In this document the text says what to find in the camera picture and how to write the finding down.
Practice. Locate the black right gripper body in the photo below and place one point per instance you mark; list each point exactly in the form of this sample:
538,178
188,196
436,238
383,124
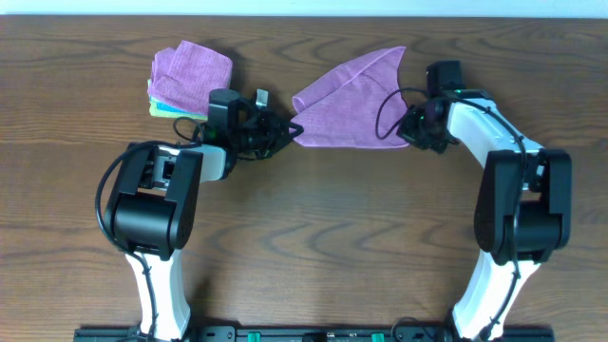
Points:
414,131

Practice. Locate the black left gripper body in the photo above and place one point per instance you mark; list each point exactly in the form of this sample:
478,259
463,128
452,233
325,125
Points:
259,138

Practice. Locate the purple cloth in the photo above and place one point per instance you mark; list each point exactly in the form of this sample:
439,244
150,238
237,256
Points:
184,77
352,104

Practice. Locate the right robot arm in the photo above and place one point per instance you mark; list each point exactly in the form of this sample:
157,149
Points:
523,210

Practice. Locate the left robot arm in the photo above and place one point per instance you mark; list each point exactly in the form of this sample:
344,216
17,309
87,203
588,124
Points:
149,215

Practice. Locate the folded purple cloth on stack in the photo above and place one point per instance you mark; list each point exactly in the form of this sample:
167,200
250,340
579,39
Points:
184,77

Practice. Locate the folded blue cloth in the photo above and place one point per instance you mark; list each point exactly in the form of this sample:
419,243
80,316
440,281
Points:
162,110

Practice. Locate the folded light green cloth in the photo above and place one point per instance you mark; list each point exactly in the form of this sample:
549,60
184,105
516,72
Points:
170,99

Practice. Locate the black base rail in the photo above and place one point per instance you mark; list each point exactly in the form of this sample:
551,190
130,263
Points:
407,333

